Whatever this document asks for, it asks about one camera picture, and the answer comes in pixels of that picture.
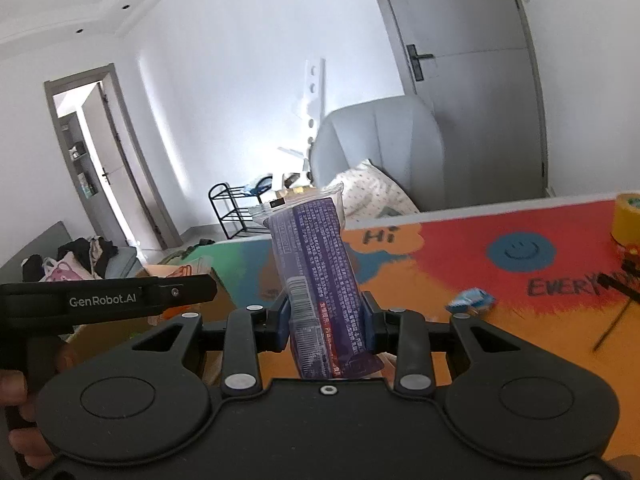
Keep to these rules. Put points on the long purple snack packet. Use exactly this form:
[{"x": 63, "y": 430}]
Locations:
[{"x": 315, "y": 270}]

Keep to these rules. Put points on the grey door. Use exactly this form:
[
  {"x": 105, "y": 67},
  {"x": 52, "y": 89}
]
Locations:
[{"x": 460, "y": 85}]

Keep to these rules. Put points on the yellow tape roll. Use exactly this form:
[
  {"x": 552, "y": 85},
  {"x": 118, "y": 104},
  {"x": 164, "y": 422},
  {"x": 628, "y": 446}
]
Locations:
[{"x": 627, "y": 220}]

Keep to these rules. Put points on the person's left hand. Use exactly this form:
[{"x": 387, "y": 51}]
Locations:
[{"x": 17, "y": 387}]

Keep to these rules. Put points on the grey shelf unit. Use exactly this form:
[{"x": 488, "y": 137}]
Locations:
[{"x": 80, "y": 160}]

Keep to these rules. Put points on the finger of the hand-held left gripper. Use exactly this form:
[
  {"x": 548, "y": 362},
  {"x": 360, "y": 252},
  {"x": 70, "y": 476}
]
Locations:
[{"x": 187, "y": 290}]

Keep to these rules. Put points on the white board with holes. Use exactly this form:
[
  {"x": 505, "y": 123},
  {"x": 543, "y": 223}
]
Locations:
[{"x": 312, "y": 100}]

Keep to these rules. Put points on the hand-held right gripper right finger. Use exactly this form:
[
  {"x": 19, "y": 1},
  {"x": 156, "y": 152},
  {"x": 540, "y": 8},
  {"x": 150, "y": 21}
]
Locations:
[{"x": 369, "y": 327}]

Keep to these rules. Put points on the dark clothes pile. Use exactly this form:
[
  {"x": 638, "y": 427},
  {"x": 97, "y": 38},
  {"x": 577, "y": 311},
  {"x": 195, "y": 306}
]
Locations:
[{"x": 92, "y": 252}]

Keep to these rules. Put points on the small blue white packet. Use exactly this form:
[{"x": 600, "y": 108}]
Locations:
[{"x": 470, "y": 300}]

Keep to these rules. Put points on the open grey doorway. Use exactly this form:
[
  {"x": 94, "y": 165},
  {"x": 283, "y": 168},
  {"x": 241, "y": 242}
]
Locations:
[{"x": 100, "y": 160}]

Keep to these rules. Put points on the black shoe rack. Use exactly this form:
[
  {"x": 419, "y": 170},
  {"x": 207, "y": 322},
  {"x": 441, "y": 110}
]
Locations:
[{"x": 235, "y": 215}]

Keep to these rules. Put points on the white dotted pillow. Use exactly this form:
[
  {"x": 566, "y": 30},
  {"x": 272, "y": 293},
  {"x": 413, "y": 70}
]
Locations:
[{"x": 370, "y": 190}]

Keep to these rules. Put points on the colourful printed table mat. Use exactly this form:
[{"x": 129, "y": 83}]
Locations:
[{"x": 450, "y": 250}]

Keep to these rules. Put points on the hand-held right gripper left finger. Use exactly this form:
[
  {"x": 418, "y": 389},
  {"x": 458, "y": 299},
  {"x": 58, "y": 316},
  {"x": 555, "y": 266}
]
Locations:
[{"x": 277, "y": 332}]

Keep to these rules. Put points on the pink white bag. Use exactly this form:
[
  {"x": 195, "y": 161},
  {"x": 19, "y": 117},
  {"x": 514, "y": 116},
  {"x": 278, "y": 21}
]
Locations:
[{"x": 62, "y": 270}]

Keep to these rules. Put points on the grey sofa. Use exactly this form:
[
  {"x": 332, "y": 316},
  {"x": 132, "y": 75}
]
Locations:
[{"x": 30, "y": 247}]

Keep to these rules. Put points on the grey upholstered chair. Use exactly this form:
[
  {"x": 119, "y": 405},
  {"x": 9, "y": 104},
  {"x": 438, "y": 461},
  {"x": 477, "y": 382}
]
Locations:
[{"x": 380, "y": 135}]

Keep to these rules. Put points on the blue item on shoe rack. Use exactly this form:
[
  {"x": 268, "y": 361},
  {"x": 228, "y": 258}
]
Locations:
[{"x": 260, "y": 186}]

